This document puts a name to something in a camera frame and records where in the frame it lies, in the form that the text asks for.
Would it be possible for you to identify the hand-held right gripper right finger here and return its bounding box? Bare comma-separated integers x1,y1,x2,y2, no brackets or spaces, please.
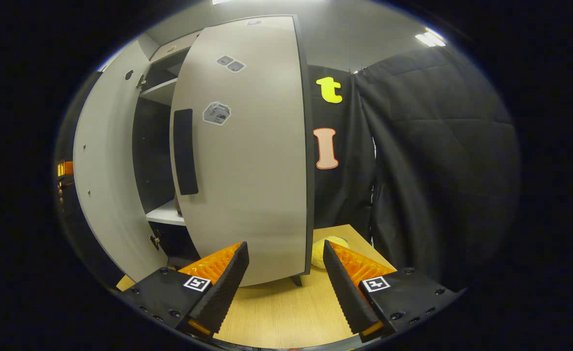
323,239,462,343

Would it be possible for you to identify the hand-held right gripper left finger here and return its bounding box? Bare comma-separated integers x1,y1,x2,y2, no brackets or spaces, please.
121,241,250,337

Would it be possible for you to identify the grey shoe cabinet door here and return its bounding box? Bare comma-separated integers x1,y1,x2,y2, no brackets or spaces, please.
169,15,315,288
73,38,171,284

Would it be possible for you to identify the grey shoe cabinet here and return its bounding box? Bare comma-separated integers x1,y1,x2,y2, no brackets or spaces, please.
131,30,303,288

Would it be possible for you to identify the yellow plush toy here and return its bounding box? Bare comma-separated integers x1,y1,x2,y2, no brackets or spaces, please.
310,235,350,270

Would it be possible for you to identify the quilted black backdrop cloth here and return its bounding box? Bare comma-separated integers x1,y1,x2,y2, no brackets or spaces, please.
355,46,521,293

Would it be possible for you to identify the small ceiling light panel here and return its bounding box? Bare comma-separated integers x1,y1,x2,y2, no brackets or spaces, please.
415,30,447,48

